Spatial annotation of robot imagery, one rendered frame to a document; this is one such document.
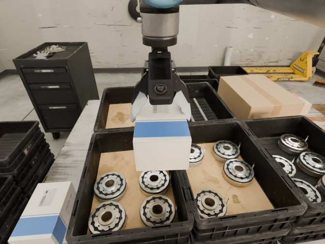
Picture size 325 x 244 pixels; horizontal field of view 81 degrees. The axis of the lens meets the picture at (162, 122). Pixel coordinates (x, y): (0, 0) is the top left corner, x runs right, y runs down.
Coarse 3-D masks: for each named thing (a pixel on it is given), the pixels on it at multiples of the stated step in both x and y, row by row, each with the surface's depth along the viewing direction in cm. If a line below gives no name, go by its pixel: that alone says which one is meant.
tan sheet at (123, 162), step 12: (108, 156) 77; (120, 156) 77; (132, 156) 77; (108, 168) 72; (120, 168) 72; (132, 168) 72; (96, 180) 68; (132, 180) 68; (132, 192) 64; (168, 192) 64; (96, 204) 60; (132, 204) 60; (132, 216) 57; (132, 228) 54
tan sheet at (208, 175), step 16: (208, 144) 83; (208, 160) 75; (192, 176) 69; (208, 176) 69; (192, 192) 64; (224, 192) 64; (240, 192) 64; (256, 192) 64; (240, 208) 59; (256, 208) 59; (272, 208) 59
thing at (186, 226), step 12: (96, 132) 74; (108, 132) 74; (120, 132) 74; (84, 168) 59; (84, 180) 55; (180, 180) 55; (72, 216) 47; (192, 216) 47; (72, 228) 44; (144, 228) 44; (156, 228) 44; (168, 228) 44; (180, 228) 45; (72, 240) 42; (84, 240) 42; (96, 240) 43; (108, 240) 43; (120, 240) 44
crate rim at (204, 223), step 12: (264, 156) 63; (276, 168) 59; (192, 204) 49; (300, 204) 50; (228, 216) 47; (240, 216) 47; (252, 216) 47; (264, 216) 47; (276, 216) 48; (288, 216) 49; (204, 228) 46
